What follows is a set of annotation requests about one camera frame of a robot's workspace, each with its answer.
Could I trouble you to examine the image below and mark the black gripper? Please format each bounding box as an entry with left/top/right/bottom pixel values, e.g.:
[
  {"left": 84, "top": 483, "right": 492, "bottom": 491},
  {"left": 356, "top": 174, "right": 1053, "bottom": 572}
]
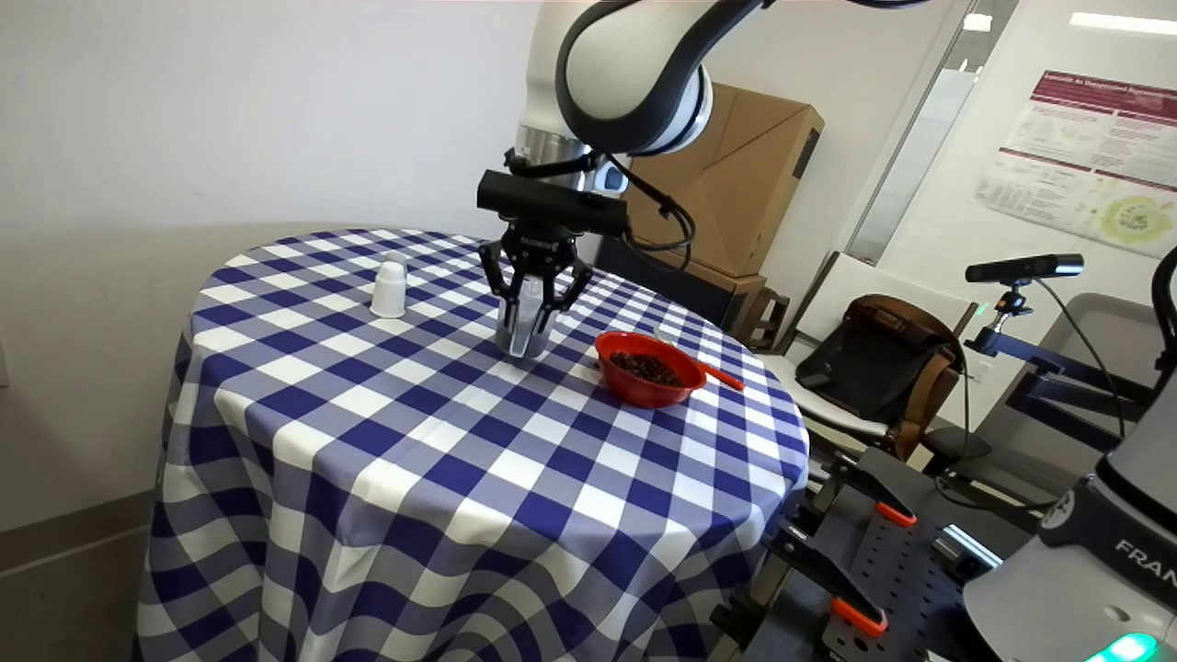
[{"left": 477, "top": 227, "right": 591, "bottom": 359}]

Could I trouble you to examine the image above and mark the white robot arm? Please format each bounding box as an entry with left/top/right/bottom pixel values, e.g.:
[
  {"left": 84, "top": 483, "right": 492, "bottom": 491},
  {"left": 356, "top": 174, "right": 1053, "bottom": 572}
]
[{"left": 475, "top": 0, "right": 773, "bottom": 359}]

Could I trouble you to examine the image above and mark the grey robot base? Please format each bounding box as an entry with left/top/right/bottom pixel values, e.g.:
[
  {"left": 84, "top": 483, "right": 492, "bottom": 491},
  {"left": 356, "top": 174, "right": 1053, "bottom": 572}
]
[{"left": 965, "top": 381, "right": 1177, "bottom": 662}]

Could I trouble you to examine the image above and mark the red plastic bowl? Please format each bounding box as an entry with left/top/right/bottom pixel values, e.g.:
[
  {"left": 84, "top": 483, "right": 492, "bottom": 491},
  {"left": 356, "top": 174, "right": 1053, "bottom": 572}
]
[{"left": 596, "top": 331, "right": 706, "bottom": 409}]

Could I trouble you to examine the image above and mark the small white bottle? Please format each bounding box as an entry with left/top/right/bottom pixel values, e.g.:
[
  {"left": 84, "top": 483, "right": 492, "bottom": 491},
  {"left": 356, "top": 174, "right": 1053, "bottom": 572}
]
[{"left": 373, "top": 260, "right": 407, "bottom": 319}]

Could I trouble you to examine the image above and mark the large cardboard box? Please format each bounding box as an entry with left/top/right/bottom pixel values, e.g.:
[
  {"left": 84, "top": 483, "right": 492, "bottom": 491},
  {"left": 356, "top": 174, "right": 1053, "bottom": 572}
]
[{"left": 633, "top": 84, "right": 824, "bottom": 283}]

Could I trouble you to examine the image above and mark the blue white checkered tablecloth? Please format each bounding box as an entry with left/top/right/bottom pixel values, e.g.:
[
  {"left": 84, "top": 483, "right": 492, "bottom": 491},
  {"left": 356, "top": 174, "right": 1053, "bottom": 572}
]
[{"left": 137, "top": 227, "right": 811, "bottom": 662}]

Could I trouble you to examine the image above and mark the black brown bag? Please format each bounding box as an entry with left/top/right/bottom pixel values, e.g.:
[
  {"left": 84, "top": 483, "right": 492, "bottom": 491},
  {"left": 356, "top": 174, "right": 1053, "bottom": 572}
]
[{"left": 793, "top": 294, "right": 965, "bottom": 460}]

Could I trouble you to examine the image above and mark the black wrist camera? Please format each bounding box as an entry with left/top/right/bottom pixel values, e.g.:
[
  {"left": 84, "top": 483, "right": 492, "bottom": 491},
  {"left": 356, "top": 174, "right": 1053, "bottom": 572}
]
[{"left": 475, "top": 169, "right": 630, "bottom": 240}]

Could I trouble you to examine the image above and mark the orange handled clamp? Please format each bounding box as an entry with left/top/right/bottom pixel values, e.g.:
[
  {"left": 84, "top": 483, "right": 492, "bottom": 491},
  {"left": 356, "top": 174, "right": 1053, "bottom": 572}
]
[{"left": 785, "top": 525, "right": 890, "bottom": 639}]

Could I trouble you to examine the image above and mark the black camera on stand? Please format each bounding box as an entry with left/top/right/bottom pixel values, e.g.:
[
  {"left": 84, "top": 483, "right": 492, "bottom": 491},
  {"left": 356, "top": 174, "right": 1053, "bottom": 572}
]
[{"left": 965, "top": 255, "right": 1085, "bottom": 283}]

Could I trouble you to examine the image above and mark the wall poster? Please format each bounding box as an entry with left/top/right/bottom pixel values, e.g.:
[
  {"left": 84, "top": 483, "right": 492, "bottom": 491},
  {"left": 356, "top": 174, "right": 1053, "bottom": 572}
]
[{"left": 979, "top": 71, "right": 1177, "bottom": 256}]

